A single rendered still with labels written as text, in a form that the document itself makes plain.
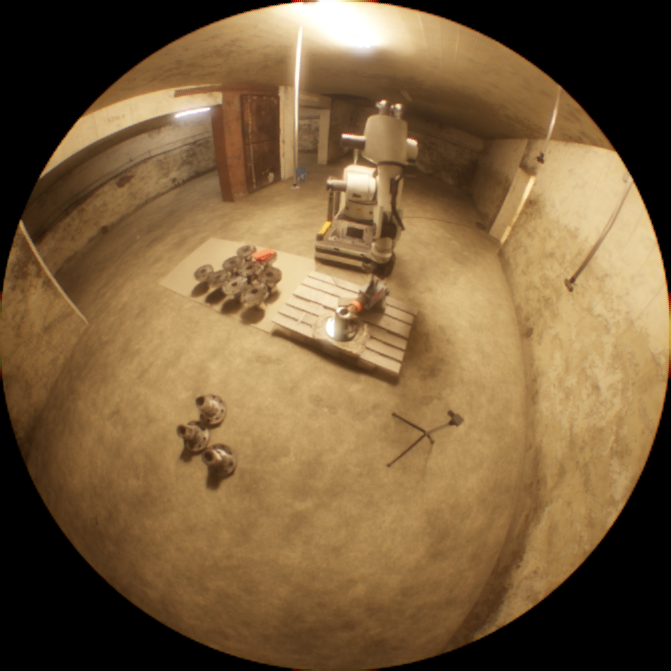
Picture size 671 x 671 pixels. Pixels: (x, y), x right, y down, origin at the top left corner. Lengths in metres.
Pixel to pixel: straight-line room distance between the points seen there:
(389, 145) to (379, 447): 2.14
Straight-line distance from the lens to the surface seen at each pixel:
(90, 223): 9.41
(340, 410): 1.72
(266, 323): 2.14
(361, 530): 1.77
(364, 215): 2.55
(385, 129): 1.64
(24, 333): 4.28
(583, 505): 2.17
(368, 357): 1.77
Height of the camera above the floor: 1.66
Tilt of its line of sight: 55 degrees down
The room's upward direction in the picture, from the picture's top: 7 degrees clockwise
